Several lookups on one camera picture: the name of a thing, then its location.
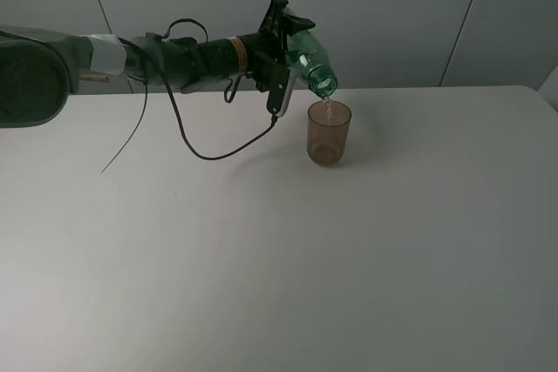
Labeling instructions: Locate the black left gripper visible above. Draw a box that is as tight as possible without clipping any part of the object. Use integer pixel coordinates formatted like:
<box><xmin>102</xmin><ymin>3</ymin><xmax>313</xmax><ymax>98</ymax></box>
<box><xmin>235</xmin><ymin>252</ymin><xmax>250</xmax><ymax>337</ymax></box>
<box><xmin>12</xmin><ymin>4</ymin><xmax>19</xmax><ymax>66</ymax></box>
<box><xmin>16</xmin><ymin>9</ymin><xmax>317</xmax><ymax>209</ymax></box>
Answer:
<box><xmin>243</xmin><ymin>0</ymin><xmax>316</xmax><ymax>92</ymax></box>

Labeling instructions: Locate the green transparent plastic bottle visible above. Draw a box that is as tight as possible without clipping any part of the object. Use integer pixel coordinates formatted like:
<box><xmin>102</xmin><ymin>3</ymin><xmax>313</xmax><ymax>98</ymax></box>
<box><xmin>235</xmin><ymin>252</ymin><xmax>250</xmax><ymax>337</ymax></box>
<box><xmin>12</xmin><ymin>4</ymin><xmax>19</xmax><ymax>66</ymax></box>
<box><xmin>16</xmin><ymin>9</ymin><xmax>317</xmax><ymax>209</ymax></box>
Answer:
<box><xmin>283</xmin><ymin>7</ymin><xmax>338</xmax><ymax>98</ymax></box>

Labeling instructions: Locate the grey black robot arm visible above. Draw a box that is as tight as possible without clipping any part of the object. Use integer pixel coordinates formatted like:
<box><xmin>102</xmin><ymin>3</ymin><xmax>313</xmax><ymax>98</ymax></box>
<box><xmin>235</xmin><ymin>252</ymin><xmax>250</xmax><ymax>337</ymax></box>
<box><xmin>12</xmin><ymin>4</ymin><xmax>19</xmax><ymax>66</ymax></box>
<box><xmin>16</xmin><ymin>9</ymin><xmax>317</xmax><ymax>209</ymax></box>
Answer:
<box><xmin>1</xmin><ymin>0</ymin><xmax>315</xmax><ymax>128</ymax></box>

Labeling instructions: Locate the pink translucent plastic cup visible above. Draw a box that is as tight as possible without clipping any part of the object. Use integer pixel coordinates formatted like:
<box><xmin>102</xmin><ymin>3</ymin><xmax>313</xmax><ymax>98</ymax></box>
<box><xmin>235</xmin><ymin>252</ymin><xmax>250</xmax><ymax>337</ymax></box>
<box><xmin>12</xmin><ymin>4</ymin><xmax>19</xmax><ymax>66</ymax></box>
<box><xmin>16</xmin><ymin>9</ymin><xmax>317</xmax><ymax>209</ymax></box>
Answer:
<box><xmin>307</xmin><ymin>100</ymin><xmax>352</xmax><ymax>166</ymax></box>

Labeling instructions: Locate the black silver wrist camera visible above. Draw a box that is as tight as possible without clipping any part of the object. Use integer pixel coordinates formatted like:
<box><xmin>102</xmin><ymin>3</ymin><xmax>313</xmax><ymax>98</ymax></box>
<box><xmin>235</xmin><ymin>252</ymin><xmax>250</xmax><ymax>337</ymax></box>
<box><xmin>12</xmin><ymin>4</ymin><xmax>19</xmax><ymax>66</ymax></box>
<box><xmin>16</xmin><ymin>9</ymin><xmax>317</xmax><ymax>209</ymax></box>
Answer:
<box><xmin>266</xmin><ymin>65</ymin><xmax>298</xmax><ymax>118</ymax></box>

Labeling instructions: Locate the thin black loose cable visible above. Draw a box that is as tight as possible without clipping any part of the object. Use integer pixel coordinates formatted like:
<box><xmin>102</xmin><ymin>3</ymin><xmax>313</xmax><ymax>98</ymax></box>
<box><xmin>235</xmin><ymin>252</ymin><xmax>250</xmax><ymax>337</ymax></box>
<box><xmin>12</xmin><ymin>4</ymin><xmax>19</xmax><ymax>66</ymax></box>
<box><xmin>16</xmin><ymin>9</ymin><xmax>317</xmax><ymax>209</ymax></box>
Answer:
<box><xmin>100</xmin><ymin>53</ymin><xmax>149</xmax><ymax>173</ymax></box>

